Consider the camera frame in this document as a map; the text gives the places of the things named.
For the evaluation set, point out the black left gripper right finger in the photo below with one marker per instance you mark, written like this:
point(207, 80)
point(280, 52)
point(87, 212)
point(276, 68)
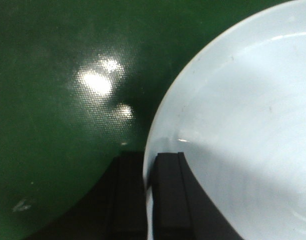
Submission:
point(172, 209)

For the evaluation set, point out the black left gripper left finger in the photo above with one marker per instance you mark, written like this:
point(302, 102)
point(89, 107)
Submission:
point(126, 212)

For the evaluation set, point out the light blue plate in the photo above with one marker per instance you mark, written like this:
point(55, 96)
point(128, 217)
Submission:
point(238, 113)

